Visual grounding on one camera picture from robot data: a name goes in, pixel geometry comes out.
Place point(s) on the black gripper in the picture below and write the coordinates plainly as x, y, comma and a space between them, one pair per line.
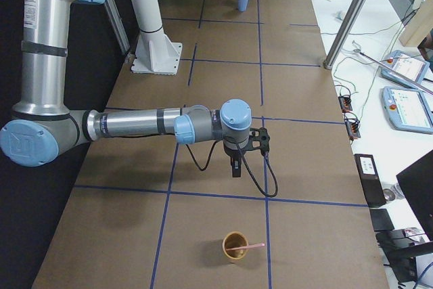
233, 153

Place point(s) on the blue plastic cup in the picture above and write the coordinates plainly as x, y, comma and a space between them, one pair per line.
242, 5

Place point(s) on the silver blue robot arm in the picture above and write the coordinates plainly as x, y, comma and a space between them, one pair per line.
42, 127

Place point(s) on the orange plastic cup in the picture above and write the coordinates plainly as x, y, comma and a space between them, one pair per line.
233, 246

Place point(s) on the orange black connector block near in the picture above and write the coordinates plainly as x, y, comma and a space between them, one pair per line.
352, 128

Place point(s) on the orange black connector block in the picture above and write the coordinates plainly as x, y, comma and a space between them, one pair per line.
352, 128
345, 103

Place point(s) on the orange black connector block far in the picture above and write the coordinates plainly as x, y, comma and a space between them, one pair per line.
345, 103

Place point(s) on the black box with label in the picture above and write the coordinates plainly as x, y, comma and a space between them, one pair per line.
370, 180

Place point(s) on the near teach pendant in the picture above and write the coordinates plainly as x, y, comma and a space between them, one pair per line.
407, 109

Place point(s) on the teach pendant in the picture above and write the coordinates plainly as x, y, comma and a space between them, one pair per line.
412, 67
407, 109

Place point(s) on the black monitor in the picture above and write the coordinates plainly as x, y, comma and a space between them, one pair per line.
416, 184

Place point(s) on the far teach pendant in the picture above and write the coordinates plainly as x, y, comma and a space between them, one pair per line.
412, 67

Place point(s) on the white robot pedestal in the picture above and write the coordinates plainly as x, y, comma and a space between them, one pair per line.
155, 52

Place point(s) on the aluminium frame post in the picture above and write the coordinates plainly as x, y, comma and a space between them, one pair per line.
343, 32

